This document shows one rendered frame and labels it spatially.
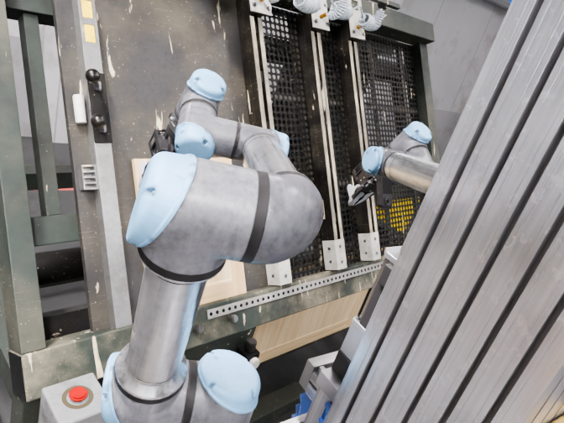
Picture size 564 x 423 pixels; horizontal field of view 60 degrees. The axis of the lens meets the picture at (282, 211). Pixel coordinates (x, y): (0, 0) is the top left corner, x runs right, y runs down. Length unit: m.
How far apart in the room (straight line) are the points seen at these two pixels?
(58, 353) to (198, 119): 0.77
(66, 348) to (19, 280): 0.22
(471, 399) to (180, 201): 0.44
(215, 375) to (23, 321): 0.65
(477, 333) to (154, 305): 0.42
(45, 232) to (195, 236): 0.97
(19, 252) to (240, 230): 0.90
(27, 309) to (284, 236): 0.94
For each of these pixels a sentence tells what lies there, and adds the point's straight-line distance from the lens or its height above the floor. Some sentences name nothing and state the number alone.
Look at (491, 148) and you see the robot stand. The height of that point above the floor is 1.77.
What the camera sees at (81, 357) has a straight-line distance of 1.45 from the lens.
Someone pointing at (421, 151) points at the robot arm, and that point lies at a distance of 1.41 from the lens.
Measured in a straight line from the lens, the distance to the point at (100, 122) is 1.37.
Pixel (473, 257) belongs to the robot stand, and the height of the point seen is 1.64.
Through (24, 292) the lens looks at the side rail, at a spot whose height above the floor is 1.03.
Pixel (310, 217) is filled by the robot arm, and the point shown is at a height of 1.64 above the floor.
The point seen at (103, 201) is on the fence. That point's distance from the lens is 1.47.
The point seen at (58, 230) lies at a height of 1.11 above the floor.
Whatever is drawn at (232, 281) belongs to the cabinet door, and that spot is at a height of 0.93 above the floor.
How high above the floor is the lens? 1.87
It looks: 24 degrees down
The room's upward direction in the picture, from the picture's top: 18 degrees clockwise
